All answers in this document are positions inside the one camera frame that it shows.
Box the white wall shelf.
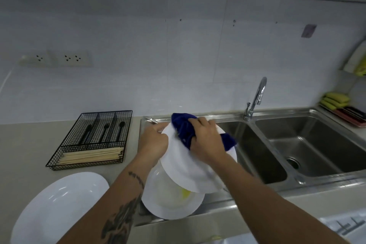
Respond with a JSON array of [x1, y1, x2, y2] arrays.
[[339, 39, 366, 78]]

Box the white plate with yellow stain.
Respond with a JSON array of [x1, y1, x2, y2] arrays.
[[141, 164, 205, 220]]

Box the white printed paper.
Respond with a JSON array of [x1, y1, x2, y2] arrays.
[[319, 208, 366, 241]]

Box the stainless steel double sink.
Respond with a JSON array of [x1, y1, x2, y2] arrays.
[[134, 107, 366, 227]]

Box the pink drain tray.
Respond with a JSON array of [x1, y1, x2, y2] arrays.
[[319, 101, 366, 127]]

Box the person's left forearm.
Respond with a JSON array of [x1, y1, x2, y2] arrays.
[[56, 154, 161, 244]]

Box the black fork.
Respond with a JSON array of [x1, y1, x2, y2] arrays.
[[99, 124, 110, 144]]

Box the person's right forearm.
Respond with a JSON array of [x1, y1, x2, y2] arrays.
[[207, 154, 351, 244]]

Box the grey wall hook plate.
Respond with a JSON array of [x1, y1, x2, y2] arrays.
[[302, 24, 317, 38]]

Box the person's right hand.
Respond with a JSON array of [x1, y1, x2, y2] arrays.
[[175, 116, 226, 167]]

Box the white wall power sockets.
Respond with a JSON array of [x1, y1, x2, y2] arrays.
[[19, 50, 93, 67]]

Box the black spoon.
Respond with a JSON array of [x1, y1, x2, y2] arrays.
[[116, 121, 126, 142]]

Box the stack of green sponges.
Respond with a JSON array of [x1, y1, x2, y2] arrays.
[[320, 92, 351, 111]]

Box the black wire cutlery tray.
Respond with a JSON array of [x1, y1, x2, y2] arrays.
[[46, 110, 133, 171]]

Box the bundle of wooden chopsticks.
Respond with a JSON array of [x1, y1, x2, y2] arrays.
[[57, 147, 124, 165]]

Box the large white oval plate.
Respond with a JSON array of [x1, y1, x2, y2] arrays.
[[10, 172, 110, 244]]

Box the person's left hand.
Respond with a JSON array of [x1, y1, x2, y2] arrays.
[[137, 123, 169, 167]]

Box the chrome kitchen faucet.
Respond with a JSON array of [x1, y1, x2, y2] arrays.
[[243, 77, 267, 121]]

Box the white round plate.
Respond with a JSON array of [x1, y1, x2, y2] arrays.
[[159, 121, 238, 194]]

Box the yellow cloth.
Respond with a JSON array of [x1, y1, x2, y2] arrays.
[[354, 55, 366, 77]]

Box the blue cleaning cloth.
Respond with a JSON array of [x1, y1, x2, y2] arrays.
[[171, 113, 237, 152]]

